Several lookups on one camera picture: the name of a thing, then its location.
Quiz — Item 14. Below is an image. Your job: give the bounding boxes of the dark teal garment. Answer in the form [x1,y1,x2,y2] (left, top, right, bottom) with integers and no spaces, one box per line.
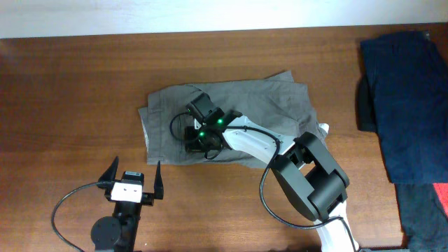
[395,184,447,252]

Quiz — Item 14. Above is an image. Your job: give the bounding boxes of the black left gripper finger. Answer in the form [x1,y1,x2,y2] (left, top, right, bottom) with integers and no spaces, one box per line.
[97,156,119,189]
[154,162,164,200]

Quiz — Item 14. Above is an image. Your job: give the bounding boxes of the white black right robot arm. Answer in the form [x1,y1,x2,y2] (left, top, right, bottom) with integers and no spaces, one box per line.
[184,93,360,251]

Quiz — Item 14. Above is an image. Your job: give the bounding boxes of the navy blue folded garment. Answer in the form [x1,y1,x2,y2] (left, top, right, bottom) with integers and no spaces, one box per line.
[360,31,447,184]

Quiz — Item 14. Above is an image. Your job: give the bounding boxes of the black garment under stack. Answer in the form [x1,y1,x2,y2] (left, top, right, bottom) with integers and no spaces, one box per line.
[356,75,377,133]

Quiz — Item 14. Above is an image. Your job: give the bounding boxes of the grey shorts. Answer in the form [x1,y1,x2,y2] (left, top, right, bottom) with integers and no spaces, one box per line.
[139,71,328,165]

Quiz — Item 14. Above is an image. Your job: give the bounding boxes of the red cloth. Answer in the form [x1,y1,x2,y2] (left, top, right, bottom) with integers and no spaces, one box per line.
[433,183,448,216]

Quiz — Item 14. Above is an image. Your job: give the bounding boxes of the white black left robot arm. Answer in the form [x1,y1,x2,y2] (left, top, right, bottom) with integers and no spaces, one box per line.
[90,158,164,252]

